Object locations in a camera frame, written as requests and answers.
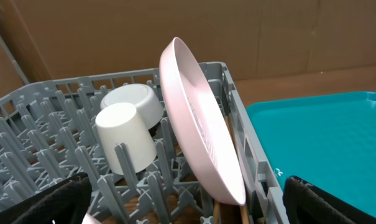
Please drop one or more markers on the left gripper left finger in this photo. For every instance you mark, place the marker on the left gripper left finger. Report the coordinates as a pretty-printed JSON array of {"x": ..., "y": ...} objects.
[{"x": 66, "y": 202}]

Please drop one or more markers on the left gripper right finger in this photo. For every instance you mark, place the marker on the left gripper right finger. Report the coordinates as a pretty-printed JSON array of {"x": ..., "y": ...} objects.
[{"x": 306, "y": 203}]

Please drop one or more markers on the wooden chopstick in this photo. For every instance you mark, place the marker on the wooden chopstick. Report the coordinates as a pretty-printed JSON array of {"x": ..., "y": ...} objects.
[
  {"x": 216, "y": 210},
  {"x": 238, "y": 188}
]

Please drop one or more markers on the white plastic cup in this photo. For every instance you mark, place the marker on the white plastic cup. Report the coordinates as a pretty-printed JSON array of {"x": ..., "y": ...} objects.
[{"x": 122, "y": 123}]

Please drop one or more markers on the grey bowl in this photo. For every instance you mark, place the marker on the grey bowl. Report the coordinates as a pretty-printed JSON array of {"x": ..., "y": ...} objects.
[{"x": 142, "y": 97}]

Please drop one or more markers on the large white plate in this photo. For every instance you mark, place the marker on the large white plate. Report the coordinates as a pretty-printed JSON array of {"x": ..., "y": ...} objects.
[{"x": 196, "y": 119}]

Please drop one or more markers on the grey dishwasher rack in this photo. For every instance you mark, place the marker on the grey dishwasher rack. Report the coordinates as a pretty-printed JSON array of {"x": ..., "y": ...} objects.
[{"x": 47, "y": 136}]

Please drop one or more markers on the teal plastic tray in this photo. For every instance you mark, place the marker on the teal plastic tray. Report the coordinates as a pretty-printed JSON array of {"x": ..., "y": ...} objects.
[{"x": 327, "y": 140}]

